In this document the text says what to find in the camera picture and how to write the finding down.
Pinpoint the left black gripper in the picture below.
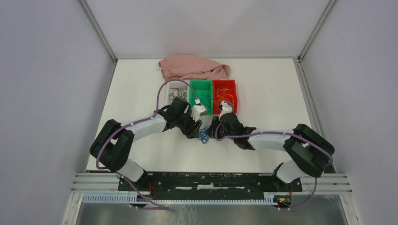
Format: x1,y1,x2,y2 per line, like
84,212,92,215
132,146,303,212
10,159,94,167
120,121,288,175
176,110,203,139

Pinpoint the light blue cable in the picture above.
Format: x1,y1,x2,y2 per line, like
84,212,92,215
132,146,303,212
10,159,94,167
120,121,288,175
200,97,213,113

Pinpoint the yellow cable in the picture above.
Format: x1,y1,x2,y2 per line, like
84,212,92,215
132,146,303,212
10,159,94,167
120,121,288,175
215,87,232,105
214,88,237,108
216,87,237,106

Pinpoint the brown cable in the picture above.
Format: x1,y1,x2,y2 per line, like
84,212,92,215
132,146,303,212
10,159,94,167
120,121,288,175
168,87,188,105

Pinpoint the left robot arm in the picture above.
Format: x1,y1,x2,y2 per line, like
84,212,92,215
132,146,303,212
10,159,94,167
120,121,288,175
90,97,207,191

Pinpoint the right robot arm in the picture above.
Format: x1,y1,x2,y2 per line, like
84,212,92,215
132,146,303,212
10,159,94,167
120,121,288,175
207,112,335,191

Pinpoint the green plastic bin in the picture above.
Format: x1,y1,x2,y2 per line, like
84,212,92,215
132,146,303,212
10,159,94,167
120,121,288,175
189,80,214,114

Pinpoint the red plastic bin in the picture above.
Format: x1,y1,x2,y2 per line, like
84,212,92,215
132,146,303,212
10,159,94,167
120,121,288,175
213,79,238,114

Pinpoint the clear plastic bin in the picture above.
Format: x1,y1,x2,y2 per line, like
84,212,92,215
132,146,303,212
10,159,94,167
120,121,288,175
165,81,190,105

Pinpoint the pink cloth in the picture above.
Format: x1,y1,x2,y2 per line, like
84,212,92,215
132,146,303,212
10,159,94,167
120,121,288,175
158,54,231,81

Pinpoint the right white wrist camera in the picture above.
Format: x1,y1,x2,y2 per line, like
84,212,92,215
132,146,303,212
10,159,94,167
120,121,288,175
219,100,235,121

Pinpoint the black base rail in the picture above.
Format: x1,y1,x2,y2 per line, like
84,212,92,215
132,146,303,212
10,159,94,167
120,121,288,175
133,172,303,200

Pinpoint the white slotted cable duct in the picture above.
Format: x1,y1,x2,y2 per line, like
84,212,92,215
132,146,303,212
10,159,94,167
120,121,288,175
81,194,281,206

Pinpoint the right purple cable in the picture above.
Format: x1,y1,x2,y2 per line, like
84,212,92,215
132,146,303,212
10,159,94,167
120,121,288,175
215,101,334,211

